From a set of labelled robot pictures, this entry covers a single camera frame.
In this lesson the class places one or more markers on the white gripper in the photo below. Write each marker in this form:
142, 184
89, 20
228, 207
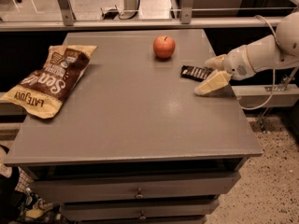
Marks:
236, 63

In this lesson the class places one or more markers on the black rxbar chocolate bar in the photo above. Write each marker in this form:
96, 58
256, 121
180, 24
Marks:
195, 73

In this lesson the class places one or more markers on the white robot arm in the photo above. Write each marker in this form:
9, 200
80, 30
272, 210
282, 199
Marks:
277, 51

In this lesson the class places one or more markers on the brown yellow chip bag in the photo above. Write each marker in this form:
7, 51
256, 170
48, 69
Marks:
44, 91

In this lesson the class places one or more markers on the red apple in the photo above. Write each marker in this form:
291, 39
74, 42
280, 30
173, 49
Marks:
164, 46

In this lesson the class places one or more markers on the grey drawer cabinet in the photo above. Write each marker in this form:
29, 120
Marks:
134, 115

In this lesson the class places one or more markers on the top grey drawer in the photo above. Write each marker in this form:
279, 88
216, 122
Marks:
135, 187

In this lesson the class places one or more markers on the grey drawer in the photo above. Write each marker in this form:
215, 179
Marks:
137, 210
135, 187

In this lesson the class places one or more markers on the clutter pile on floor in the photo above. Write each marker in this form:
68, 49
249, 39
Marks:
18, 204

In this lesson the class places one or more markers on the metal railing frame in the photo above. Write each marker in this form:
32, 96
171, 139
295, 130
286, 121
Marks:
74, 15

